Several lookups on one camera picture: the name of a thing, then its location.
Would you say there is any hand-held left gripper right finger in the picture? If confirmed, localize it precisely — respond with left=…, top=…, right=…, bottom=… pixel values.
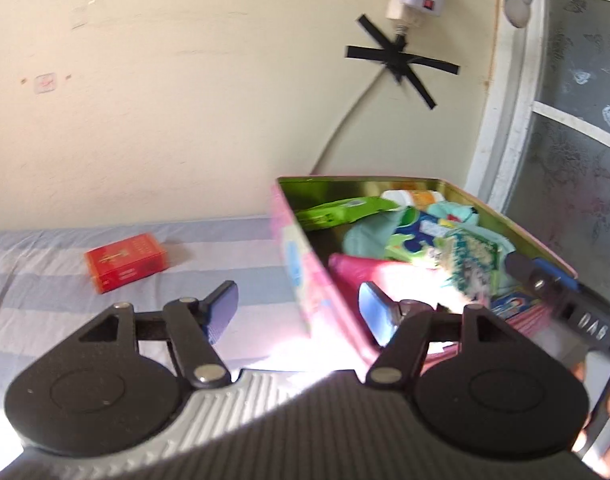
left=358, top=281, right=518, bottom=389

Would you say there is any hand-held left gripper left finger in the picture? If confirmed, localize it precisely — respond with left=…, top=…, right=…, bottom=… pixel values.
left=79, top=281, right=239, bottom=390

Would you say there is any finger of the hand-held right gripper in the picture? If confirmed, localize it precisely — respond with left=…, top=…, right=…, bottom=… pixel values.
left=505, top=252, right=582, bottom=306

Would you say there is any pink tin box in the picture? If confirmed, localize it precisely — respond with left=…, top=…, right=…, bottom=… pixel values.
left=270, top=175, right=580, bottom=382

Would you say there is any green fabric pouch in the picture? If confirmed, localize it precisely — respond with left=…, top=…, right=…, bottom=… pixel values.
left=342, top=209, right=422, bottom=262

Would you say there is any pink plastic bag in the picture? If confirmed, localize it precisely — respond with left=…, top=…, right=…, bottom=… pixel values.
left=329, top=252, right=460, bottom=322

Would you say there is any colourful card packet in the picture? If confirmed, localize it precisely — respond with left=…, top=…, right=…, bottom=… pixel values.
left=490, top=294, right=542, bottom=322

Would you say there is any green patterned booklet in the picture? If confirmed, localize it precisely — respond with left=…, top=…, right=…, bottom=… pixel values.
left=442, top=227, right=504, bottom=297

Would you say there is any blue green snack packet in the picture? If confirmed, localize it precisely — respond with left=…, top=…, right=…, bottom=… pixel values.
left=390, top=212, right=466, bottom=267

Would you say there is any red cardboard box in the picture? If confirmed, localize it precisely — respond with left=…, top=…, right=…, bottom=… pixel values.
left=84, top=233, right=170, bottom=295

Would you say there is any white framed frosted window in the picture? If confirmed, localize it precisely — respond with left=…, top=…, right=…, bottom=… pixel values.
left=464, top=0, right=610, bottom=306

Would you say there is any striped bed sheet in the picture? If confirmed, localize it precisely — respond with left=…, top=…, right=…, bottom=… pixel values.
left=0, top=215, right=313, bottom=413

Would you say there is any black tape cross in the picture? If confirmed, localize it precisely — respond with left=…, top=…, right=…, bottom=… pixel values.
left=346, top=15, right=460, bottom=111

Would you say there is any white power cable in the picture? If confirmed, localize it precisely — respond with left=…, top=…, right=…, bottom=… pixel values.
left=310, top=67, right=392, bottom=177

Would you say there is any white switch adapter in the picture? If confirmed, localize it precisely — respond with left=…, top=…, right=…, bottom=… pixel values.
left=386, top=0, right=447, bottom=24

